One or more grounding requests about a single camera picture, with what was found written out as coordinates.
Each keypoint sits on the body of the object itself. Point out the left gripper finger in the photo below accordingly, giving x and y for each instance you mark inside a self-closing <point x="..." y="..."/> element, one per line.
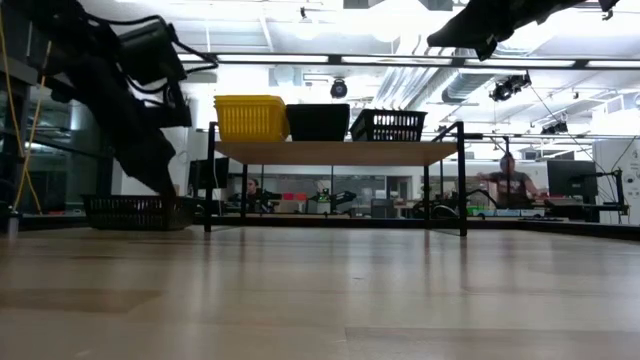
<point x="142" y="167"/>
<point x="164" y="165"/>

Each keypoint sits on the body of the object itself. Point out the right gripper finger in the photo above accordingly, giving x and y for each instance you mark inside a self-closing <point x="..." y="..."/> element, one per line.
<point x="470" y="27"/>

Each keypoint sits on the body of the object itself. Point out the black plastic slotted basket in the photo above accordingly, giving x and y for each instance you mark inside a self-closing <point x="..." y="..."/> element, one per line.
<point x="387" y="136"/>
<point x="140" y="227"/>
<point x="317" y="125"/>

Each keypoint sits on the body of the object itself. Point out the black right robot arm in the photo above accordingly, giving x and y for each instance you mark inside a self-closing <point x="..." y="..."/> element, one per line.
<point x="607" y="4"/>

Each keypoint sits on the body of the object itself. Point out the black background robot arm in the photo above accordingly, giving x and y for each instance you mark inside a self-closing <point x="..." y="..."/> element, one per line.
<point x="332" y="197"/>

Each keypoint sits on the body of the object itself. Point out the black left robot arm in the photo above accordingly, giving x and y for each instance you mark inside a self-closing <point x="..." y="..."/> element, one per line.
<point x="90" y="75"/>

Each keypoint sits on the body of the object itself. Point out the wooden shelf black metal legs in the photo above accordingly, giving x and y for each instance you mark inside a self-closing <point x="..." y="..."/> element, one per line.
<point x="340" y="152"/>

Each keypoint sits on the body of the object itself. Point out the black computer monitor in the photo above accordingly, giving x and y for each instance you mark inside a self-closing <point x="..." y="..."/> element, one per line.
<point x="220" y="175"/>
<point x="572" y="180"/>

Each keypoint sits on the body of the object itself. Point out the black ceiling spotlight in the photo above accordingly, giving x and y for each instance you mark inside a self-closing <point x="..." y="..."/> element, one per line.
<point x="555" y="128"/>
<point x="338" y="88"/>
<point x="510" y="86"/>

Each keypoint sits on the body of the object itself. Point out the person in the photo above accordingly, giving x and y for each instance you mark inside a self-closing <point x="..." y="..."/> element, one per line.
<point x="510" y="185"/>
<point x="253" y="192"/>

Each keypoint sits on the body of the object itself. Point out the red box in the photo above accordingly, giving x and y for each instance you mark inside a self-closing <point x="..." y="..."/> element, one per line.
<point x="294" y="196"/>

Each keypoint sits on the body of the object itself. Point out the grey storage box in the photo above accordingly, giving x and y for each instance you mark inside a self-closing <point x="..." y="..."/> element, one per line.
<point x="382" y="208"/>

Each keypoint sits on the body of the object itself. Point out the background work table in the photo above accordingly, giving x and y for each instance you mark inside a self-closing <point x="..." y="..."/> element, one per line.
<point x="575" y="212"/>

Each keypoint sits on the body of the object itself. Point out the white cabinet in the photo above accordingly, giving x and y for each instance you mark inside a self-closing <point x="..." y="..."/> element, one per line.
<point x="627" y="200"/>

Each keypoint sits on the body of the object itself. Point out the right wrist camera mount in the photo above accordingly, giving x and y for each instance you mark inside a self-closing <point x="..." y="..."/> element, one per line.
<point x="487" y="50"/>

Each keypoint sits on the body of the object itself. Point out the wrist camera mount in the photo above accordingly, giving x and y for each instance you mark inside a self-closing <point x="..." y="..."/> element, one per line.
<point x="175" y="107"/>
<point x="487" y="50"/>

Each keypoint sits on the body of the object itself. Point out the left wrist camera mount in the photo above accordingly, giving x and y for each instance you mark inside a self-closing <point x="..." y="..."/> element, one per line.
<point x="175" y="107"/>

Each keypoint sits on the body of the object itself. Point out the silver ventilation duct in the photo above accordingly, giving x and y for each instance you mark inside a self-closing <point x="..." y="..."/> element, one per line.
<point x="465" y="86"/>

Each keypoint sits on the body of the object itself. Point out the black aluminium table frame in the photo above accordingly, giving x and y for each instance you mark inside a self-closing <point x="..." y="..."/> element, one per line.
<point x="350" y="221"/>

